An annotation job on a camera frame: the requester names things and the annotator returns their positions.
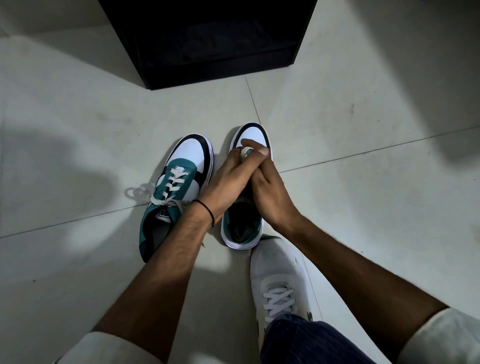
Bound white worn running shoe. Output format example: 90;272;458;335
250;235;324;340

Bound green white sneaker laces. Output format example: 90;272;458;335
125;134;214;263
220;122;274;251

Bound black wrist thread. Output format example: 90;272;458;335
192;199;216;228

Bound white shirt sleeve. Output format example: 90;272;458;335
397;307;480;364
53;330;164;364

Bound person's right hand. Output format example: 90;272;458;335
241;139;304;233

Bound black cabinet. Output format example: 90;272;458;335
98;0;318;91

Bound person's right forearm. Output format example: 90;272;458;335
268;214;450;361

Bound person's left forearm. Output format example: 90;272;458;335
91;202;215;364

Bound green white sneaker tied laces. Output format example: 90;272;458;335
125;134;214;263

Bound person's left hand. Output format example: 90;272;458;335
193;147;260;226

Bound blue striped trouser leg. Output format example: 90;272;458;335
259;314;388;364

